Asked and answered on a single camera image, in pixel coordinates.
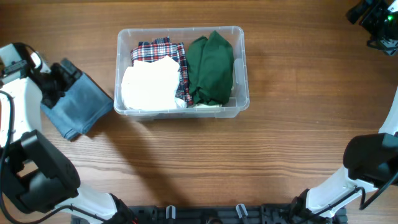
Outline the blue towel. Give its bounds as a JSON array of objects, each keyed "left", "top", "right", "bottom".
[{"left": 40, "top": 73, "right": 113, "bottom": 141}]

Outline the plaid cloth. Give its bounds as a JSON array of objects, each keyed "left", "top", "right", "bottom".
[{"left": 130, "top": 37, "right": 193, "bottom": 106}]

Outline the white cloth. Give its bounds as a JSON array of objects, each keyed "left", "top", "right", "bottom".
[{"left": 121, "top": 56, "right": 187, "bottom": 111}]

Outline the clear plastic storage container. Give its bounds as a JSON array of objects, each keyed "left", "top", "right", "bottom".
[{"left": 114, "top": 26, "right": 250, "bottom": 120}]

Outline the cream cloth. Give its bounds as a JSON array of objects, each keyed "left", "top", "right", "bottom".
[{"left": 189, "top": 83, "right": 236, "bottom": 109}]

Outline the dark green cloth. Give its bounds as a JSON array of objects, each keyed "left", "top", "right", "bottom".
[{"left": 186, "top": 30, "right": 234, "bottom": 106}]

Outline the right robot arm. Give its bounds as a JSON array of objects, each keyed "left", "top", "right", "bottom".
[{"left": 287, "top": 0, "right": 397, "bottom": 223}]

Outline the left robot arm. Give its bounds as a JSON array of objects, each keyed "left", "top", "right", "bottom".
[{"left": 1, "top": 42, "right": 139, "bottom": 223}]

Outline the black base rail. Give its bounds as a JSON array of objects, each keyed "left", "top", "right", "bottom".
[{"left": 70, "top": 203, "right": 348, "bottom": 224}]

